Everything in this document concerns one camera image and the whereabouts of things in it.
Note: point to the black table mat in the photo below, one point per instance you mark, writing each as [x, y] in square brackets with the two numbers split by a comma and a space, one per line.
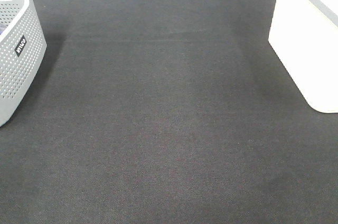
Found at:
[165, 111]

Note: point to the grey perforated laundry basket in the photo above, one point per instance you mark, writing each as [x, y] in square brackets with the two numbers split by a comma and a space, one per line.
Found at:
[23, 46]

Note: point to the white storage box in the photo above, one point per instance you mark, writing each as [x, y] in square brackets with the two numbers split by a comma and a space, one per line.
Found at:
[303, 33]

